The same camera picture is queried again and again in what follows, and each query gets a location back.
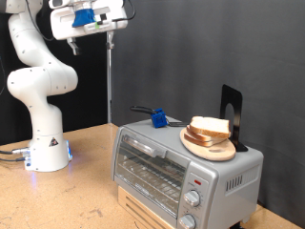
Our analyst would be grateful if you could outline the wire oven rack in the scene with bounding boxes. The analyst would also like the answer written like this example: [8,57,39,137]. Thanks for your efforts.
[117,155,187,209]

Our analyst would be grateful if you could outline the metal stand pole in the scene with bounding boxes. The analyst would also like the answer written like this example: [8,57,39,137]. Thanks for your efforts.
[107,47,113,124]

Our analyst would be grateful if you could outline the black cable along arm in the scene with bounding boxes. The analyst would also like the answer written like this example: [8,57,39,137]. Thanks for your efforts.
[24,0,136,42]

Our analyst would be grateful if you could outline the white bread slice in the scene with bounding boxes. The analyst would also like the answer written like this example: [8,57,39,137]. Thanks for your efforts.
[183,133,224,148]
[189,115,232,139]
[185,124,227,143]

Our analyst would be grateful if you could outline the silver oven knob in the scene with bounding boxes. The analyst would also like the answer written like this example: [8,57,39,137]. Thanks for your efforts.
[178,213,197,229]
[183,189,201,208]

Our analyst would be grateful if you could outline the silver toaster oven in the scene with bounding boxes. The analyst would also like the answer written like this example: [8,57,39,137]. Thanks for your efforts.
[111,115,265,229]

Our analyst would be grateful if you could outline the metal spatula with blue block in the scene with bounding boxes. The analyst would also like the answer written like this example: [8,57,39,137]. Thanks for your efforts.
[129,105,192,129]

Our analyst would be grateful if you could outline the glass oven door with handle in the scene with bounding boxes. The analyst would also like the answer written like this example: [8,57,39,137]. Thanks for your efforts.
[112,128,192,220]

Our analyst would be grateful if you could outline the round wooden board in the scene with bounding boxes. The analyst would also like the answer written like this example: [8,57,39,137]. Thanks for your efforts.
[179,127,236,162]

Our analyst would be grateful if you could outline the black base cable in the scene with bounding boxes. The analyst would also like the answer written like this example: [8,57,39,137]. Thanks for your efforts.
[0,156,27,163]
[0,146,31,156]

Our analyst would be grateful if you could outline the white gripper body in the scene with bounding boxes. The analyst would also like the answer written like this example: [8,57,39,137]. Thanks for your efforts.
[48,0,129,41]

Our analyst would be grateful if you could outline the black metal bookend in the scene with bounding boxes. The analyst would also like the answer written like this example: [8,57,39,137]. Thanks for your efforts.
[219,84,249,153]

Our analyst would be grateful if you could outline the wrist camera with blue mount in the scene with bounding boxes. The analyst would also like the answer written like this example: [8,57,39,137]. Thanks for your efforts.
[71,8,109,31]

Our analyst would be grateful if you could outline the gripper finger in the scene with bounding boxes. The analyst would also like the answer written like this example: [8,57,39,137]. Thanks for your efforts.
[66,36,81,56]
[106,31,115,51]

